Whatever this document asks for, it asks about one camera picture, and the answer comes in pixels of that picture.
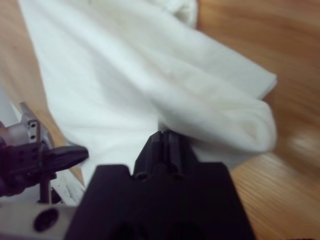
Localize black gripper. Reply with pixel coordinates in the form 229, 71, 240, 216
0, 141, 90, 198

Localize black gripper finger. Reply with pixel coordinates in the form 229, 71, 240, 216
163, 131, 200, 176
132, 131, 165, 176

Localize white polo shirt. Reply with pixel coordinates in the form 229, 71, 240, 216
18, 0, 278, 173

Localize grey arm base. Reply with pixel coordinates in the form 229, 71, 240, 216
19, 101, 52, 148

